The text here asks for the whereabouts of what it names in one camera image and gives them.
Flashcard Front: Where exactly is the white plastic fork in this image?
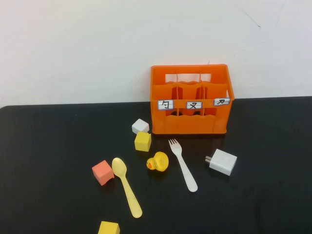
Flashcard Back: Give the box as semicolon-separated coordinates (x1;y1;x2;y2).
168;138;198;193

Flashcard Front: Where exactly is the yellow plastic spoon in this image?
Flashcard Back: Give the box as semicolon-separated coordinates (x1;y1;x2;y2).
112;157;143;218

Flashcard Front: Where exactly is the orange plastic cutlery holder crate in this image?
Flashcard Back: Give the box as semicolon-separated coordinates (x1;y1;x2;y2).
150;64;235;135

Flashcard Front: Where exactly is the paper label with spoon character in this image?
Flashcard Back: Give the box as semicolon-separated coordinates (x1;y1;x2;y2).
157;99;175;111

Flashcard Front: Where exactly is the white foam cube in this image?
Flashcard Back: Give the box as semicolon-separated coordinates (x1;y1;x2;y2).
131;118;150;134

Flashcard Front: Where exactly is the yellow foam cube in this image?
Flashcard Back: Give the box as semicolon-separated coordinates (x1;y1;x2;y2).
97;221;120;234
134;131;152;152

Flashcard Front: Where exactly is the paper label with fork character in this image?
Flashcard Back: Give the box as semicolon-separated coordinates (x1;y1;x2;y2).
186;101;203;110

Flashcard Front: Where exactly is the yellow rubber duck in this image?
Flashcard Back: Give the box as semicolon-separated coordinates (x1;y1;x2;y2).
146;151;169;172

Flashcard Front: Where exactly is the paper label with knife character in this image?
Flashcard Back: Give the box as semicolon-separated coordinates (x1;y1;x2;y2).
214;97;231;107

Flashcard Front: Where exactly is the salmon orange foam cube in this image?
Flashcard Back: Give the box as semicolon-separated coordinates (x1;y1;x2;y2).
92;160;115;185

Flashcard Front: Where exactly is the white USB wall charger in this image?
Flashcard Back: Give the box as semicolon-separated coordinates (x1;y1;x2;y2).
205;149;238;176

